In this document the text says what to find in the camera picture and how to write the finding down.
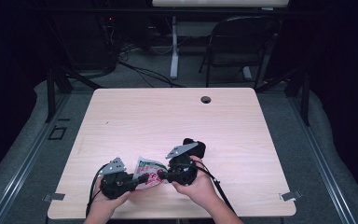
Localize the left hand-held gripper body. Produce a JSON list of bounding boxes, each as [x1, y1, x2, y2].
[[98, 157, 138, 200]]

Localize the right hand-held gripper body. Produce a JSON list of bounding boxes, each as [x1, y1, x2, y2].
[[165, 142, 200, 187]]

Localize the pink and white plastic bag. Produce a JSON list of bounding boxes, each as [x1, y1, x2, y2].
[[132, 156, 169, 191]]

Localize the clear jar with black lid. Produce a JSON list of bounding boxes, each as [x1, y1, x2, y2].
[[182, 137, 208, 160]]

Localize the person's left hand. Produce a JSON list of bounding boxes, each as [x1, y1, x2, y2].
[[91, 176, 132, 218]]

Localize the person's right hand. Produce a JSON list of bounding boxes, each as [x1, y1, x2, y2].
[[171, 155, 220, 209]]

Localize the grey tape piece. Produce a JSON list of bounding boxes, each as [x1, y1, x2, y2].
[[42, 192, 66, 203], [279, 189, 303, 202]]

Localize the black metal stand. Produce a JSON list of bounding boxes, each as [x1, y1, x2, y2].
[[255, 66, 311, 127], [45, 66, 103, 123]]

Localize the white desk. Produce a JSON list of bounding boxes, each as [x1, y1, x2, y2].
[[151, 0, 290, 80]]

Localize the black folding chair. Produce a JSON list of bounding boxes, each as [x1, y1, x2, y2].
[[199, 15, 282, 90]]

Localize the dark box with red light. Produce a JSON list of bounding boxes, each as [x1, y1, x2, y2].
[[71, 12, 119, 71]]

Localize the left hand-held gripper black cable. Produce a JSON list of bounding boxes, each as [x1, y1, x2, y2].
[[85, 162, 110, 217]]

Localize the hand-held gripper black cable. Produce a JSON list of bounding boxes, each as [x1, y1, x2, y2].
[[85, 162, 110, 217], [195, 161, 238, 217]]

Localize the right hand-held gripper black cable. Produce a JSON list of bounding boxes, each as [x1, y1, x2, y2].
[[195, 161, 238, 217]]

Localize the aluminium floor rail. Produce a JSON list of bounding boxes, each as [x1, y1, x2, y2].
[[0, 92, 73, 224], [287, 95, 358, 224]]

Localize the black floor cables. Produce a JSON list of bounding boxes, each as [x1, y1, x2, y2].
[[117, 43, 185, 89]]

